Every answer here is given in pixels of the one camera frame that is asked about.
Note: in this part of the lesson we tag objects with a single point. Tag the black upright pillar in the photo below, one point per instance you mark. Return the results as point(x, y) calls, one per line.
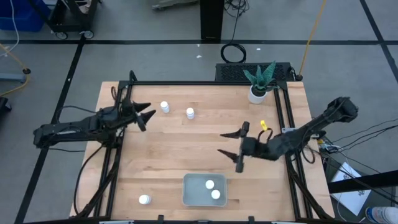
point(211, 18)

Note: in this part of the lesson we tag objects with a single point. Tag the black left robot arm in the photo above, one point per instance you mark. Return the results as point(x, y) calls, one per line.
point(71, 129)

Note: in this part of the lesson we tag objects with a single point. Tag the green plant in white pot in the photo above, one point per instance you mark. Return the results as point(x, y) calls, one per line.
point(258, 98)

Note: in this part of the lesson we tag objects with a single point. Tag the white plastic bottle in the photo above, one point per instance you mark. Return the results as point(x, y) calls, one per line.
point(384, 215)

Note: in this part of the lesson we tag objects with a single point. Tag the black table edge bracket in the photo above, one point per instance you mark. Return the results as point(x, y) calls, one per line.
point(251, 219)
point(160, 218)

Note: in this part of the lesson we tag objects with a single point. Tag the black wheeled cart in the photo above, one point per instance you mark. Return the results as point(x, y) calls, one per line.
point(73, 21)

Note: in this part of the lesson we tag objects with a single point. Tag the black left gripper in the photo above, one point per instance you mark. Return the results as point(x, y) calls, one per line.
point(127, 110)

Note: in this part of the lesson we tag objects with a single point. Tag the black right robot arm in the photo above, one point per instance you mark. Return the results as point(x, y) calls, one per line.
point(298, 138)

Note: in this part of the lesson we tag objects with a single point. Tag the white printed paper sheet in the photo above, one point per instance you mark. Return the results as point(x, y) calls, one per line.
point(353, 199)

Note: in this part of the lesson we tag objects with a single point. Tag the white pill bottle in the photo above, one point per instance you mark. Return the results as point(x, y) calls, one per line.
point(190, 113)
point(209, 184)
point(215, 194)
point(164, 106)
point(145, 199)

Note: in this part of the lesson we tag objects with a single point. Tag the grey stand base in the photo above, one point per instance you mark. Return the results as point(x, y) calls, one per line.
point(11, 77)

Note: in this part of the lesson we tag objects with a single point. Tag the black flat bar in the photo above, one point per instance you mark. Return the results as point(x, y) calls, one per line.
point(363, 181)

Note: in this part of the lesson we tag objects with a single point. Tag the grey flat object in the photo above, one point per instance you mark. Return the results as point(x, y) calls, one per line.
point(174, 3)

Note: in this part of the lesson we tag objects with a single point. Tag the black aluminium table frame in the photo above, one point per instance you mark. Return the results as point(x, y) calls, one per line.
point(202, 83)

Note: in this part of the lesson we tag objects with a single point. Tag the black floor object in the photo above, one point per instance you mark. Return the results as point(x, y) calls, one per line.
point(3, 104)

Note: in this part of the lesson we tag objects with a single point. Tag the blue plastic bin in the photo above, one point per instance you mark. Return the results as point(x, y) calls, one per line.
point(18, 15)

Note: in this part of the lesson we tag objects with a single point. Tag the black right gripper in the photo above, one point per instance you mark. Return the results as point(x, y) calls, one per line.
point(253, 147)

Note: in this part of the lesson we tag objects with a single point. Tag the black perforated metal box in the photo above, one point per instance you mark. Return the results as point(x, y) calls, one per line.
point(230, 72)

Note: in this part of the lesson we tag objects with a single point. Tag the power strip with plugs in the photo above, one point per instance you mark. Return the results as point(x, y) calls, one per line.
point(326, 147)

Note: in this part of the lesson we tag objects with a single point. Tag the grey plastic basket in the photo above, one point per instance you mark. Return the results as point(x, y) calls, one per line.
point(196, 193)

